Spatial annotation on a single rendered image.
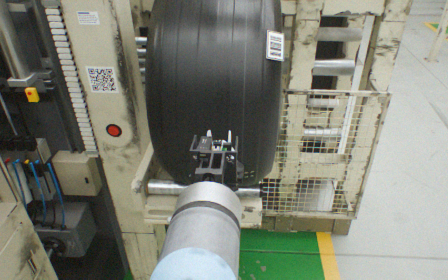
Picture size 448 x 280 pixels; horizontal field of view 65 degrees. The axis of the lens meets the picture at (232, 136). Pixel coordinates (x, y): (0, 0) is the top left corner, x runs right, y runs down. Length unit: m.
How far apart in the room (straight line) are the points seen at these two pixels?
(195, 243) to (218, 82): 0.41
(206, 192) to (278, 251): 1.63
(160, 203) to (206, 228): 0.69
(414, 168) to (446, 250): 0.72
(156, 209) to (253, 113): 0.53
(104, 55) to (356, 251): 1.68
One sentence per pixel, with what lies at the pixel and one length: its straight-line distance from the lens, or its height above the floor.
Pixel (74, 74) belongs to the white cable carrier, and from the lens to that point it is 1.03.
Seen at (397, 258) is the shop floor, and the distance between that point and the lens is 2.20.
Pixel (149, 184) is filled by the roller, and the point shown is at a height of 0.92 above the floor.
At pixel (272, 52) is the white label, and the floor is 1.35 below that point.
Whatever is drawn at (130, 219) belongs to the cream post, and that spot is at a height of 0.69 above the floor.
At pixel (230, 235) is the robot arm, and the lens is 0.41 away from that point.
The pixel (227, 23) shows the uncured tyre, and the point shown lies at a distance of 0.76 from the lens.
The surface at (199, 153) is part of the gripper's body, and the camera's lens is 0.53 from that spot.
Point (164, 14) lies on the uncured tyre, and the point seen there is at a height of 1.41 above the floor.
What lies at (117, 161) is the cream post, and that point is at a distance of 1.13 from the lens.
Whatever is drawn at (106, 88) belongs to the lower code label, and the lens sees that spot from 1.00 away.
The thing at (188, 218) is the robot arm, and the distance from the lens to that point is 0.41.
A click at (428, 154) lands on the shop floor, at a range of 3.06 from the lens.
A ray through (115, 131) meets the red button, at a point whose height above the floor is 1.06.
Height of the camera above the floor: 1.61
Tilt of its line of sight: 34 degrees down
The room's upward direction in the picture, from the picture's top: straight up
